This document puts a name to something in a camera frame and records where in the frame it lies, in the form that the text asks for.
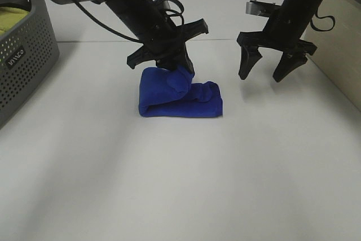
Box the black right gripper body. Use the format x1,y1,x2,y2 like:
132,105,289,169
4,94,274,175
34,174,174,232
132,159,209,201
237,7,316,55

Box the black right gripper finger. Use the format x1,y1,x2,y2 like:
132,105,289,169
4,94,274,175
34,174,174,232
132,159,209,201
273,52,307,82
239,45,262,80

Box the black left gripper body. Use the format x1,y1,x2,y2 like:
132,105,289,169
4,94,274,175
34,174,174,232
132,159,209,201
126,6,208,69

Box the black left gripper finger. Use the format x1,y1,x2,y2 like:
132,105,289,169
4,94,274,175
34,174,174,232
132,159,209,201
180,43,195,75
156,57,179,71

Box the blue towel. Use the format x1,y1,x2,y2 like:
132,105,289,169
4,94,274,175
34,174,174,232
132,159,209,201
138,67,223,118

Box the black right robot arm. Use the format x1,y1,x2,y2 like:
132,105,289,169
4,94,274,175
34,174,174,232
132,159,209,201
237,0,323,82

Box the beige plastic basket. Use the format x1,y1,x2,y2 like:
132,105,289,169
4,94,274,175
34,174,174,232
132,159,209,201
306,0,361,89

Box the grey perforated laundry basket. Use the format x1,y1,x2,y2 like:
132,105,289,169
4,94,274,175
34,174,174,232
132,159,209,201
1,0,59,127

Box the yellow-green towel in basket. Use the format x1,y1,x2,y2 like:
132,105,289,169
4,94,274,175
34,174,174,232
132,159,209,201
0,7,29,35

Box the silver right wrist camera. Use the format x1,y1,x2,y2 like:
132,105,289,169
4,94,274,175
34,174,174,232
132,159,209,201
246,0,280,17

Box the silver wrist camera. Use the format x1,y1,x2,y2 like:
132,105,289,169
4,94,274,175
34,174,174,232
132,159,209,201
246,0,280,17
153,0,170,14

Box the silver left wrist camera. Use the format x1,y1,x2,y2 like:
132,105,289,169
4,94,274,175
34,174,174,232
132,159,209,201
153,0,170,14

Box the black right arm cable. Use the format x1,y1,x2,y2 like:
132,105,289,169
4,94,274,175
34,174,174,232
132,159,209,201
310,6,336,32

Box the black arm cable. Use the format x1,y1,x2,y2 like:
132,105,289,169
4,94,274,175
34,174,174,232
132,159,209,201
310,6,336,32
42,0,187,44

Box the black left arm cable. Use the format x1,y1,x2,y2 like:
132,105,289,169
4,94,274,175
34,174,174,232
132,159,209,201
42,0,187,44

